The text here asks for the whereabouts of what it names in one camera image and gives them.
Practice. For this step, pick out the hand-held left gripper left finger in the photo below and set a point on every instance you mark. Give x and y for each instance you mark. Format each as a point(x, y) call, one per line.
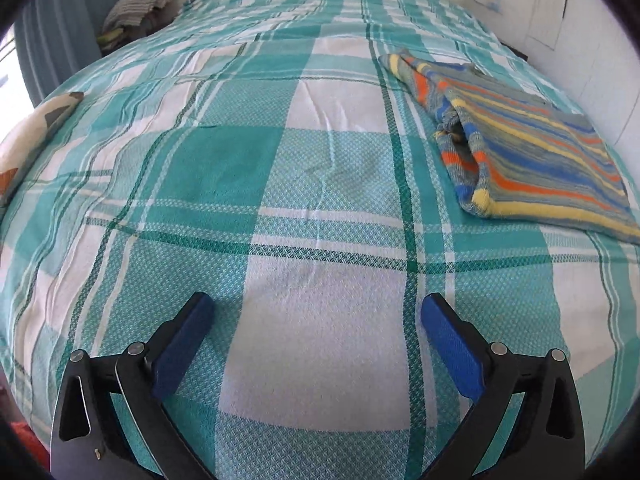
point(182, 345)

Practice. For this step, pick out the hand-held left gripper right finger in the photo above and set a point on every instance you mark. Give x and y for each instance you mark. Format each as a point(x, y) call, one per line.
point(452, 345)

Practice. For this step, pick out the striped knit sweater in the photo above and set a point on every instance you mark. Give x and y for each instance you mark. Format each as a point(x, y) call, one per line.
point(540, 160)

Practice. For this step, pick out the pile of clothes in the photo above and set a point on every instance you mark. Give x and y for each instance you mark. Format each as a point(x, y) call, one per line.
point(137, 10)

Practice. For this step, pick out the red cloth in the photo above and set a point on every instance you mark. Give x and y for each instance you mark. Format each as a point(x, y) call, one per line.
point(30, 442)

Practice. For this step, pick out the teal plaid bedspread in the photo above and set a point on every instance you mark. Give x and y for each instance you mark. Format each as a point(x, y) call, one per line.
point(300, 185)

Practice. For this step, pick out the patterned beige pillow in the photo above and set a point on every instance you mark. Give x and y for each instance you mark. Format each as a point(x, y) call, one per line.
point(30, 140)

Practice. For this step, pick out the blue curtain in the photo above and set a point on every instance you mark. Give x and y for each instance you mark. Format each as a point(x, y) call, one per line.
point(65, 35)

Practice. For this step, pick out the white wall socket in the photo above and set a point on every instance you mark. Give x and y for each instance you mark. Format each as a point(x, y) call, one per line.
point(487, 0)

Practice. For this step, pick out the white wall paper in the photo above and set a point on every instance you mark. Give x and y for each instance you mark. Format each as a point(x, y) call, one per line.
point(547, 10)

